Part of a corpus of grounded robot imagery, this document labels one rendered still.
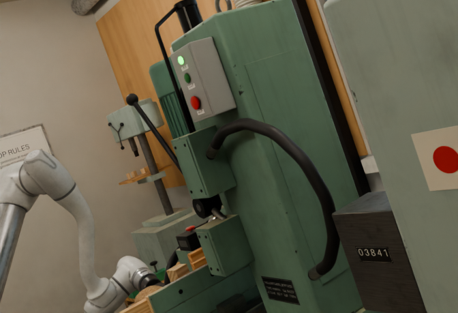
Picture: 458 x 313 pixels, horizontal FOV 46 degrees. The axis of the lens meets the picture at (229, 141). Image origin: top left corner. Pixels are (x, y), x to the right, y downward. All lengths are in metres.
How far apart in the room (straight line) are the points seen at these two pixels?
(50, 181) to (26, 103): 2.57
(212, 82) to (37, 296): 3.52
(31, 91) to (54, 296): 1.61
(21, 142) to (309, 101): 3.45
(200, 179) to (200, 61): 0.27
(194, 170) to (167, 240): 2.54
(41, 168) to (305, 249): 1.10
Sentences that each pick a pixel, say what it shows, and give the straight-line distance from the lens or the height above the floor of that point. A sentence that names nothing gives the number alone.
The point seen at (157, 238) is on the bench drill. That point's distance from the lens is 3.72.
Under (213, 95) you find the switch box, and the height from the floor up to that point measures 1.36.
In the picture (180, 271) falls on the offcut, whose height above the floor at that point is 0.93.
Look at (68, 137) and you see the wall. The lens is 4.58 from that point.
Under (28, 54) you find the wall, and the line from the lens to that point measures 4.65.
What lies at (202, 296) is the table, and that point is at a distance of 1.47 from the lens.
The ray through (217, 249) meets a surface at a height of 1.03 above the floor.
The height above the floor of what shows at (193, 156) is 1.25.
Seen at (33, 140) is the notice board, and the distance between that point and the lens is 4.49.
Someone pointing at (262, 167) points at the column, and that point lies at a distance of 1.16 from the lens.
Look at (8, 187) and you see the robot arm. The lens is 2.10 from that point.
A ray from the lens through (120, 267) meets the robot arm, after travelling 2.29.
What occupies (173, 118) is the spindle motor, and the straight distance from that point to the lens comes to 1.47.
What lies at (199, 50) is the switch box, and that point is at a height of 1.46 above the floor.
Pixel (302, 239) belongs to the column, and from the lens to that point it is 1.19.
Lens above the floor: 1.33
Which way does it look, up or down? 3 degrees down
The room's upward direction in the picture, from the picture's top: 20 degrees counter-clockwise
